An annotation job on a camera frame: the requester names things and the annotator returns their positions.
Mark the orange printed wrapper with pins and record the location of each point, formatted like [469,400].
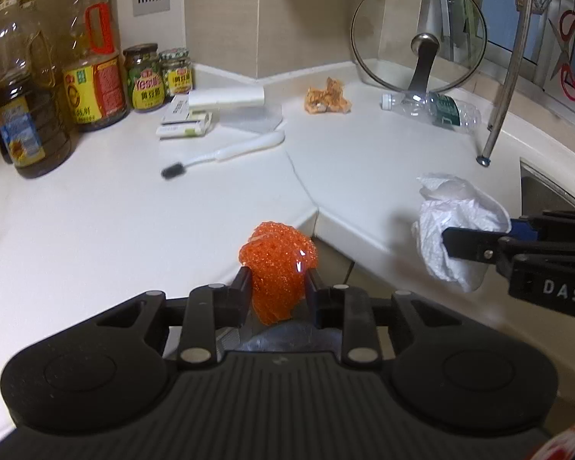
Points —
[328,96]

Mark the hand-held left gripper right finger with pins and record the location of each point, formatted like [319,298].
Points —
[316,302]

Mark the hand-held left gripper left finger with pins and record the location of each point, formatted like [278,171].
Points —
[242,297]

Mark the steel sink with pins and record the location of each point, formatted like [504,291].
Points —
[556,187]

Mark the flat white carton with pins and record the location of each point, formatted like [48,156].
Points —
[187,127]

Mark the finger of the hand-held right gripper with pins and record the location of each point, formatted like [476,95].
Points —
[522,229]
[469,244]

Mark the orange plastic mesh net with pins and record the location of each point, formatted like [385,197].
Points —
[275,273]

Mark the oil bottle blue label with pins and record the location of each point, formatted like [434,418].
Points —
[28,120]

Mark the clear plastic bottle green label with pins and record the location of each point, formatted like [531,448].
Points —
[431,108]

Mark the large glass sauce jar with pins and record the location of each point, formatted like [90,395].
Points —
[146,86]

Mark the glass pot lid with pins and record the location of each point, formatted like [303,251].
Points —
[388,24]

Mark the clear oil bottle yellow cap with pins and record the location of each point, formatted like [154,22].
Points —
[29,9]

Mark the steel dish rack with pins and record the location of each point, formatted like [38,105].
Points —
[508,81]

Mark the white plastic bag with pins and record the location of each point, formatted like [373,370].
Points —
[450,201]

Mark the white roll box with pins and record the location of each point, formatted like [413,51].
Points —
[225,96]

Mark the small glass sauce jar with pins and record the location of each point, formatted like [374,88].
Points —
[177,79]

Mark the small white carton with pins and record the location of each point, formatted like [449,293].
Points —
[177,108]

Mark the white brush black bristles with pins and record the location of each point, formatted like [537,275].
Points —
[239,148]

